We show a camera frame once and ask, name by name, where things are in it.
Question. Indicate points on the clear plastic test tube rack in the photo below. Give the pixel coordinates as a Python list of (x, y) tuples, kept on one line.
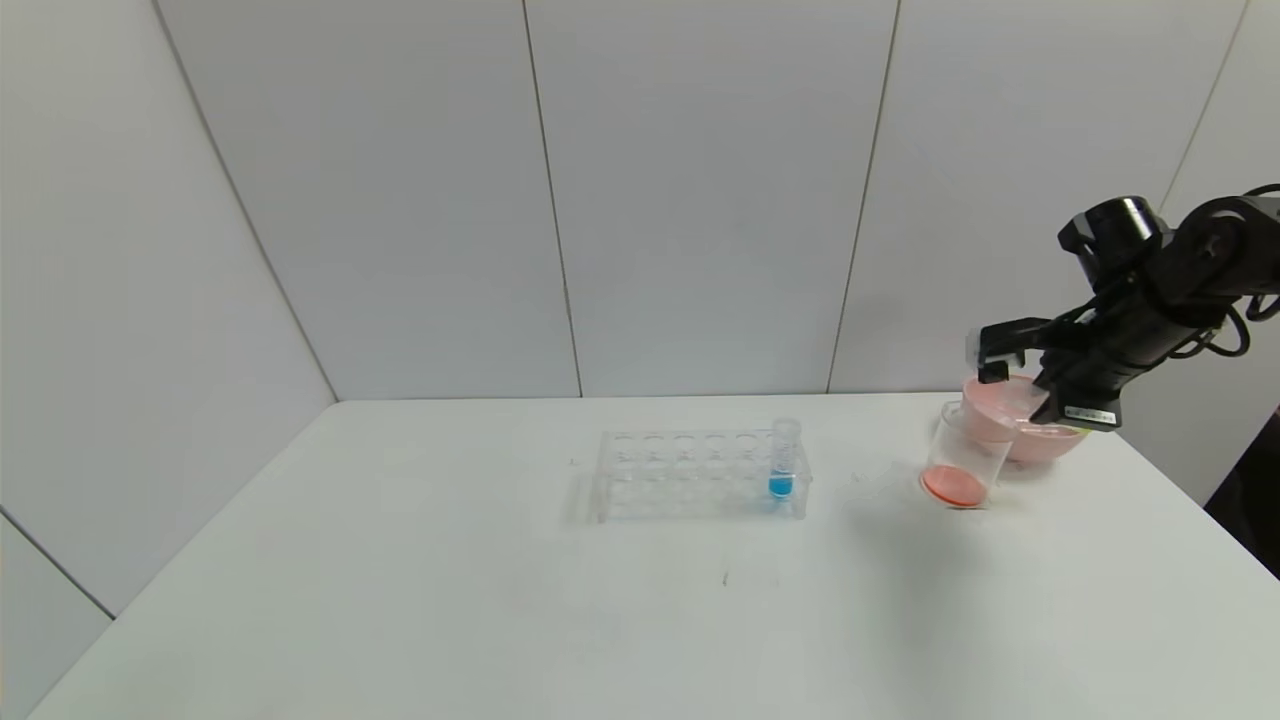
[(680, 490)]

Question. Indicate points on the pink bowl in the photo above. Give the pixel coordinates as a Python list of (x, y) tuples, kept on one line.
[(1040, 442)]

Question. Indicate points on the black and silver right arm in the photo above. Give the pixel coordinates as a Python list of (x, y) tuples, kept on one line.
[(1210, 260)]

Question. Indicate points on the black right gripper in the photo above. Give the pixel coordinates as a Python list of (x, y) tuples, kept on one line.
[(1086, 406)]

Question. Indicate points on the black furniture frame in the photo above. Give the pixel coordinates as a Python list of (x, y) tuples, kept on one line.
[(1260, 500)]

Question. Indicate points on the clear glass beaker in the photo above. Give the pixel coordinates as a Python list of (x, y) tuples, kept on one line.
[(955, 485)]

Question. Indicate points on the test tube with blue pigment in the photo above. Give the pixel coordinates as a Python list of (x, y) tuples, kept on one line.
[(781, 486)]

